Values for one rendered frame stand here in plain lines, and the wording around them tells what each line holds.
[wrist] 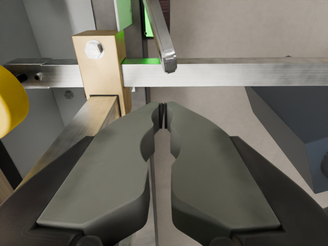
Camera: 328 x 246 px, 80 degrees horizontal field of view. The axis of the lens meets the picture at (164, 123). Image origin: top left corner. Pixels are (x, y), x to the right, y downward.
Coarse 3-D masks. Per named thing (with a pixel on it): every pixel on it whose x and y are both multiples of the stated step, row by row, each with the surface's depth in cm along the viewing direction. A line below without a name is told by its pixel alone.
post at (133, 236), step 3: (132, 234) 36; (135, 234) 39; (126, 237) 36; (129, 237) 36; (132, 237) 36; (123, 240) 35; (126, 240) 35; (129, 240) 35; (132, 240) 36; (120, 243) 35; (123, 243) 35; (126, 243) 35; (129, 243) 35; (132, 243) 36
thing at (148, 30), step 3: (144, 9) 32; (147, 18) 32; (147, 21) 32; (147, 24) 33; (147, 27) 33; (150, 27) 33; (147, 30) 33; (150, 30) 33; (147, 33) 33; (150, 33) 33; (147, 36) 34; (150, 36) 34
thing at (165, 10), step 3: (159, 0) 31; (162, 0) 31; (165, 0) 31; (162, 3) 31; (165, 3) 31; (162, 6) 31; (165, 6) 31; (162, 9) 31; (165, 9) 31; (165, 12) 32; (165, 15) 32; (165, 18) 32; (165, 21) 32
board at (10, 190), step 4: (0, 172) 27; (0, 176) 27; (4, 176) 28; (0, 180) 27; (4, 180) 28; (0, 184) 27; (4, 184) 28; (8, 184) 28; (0, 188) 27; (4, 188) 28; (8, 188) 28; (12, 188) 29; (0, 192) 27; (4, 192) 28; (8, 192) 28; (12, 192) 29; (0, 196) 27; (4, 196) 28; (0, 200) 27
